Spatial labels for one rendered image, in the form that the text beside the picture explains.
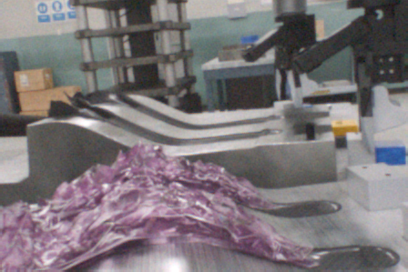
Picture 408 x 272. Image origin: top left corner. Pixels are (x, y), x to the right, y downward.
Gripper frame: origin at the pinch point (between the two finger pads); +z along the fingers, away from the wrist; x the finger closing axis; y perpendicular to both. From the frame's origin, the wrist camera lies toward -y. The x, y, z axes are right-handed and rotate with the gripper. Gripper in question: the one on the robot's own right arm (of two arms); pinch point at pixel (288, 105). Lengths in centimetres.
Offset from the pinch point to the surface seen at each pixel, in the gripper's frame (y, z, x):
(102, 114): -44, -8, -35
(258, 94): 185, 56, 483
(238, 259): -41, -4, -79
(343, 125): -1.7, 1.0, -25.9
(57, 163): -51, -4, -41
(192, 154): -36, -4, -49
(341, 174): -12.0, 4.7, -41.6
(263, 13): 228, -43, 547
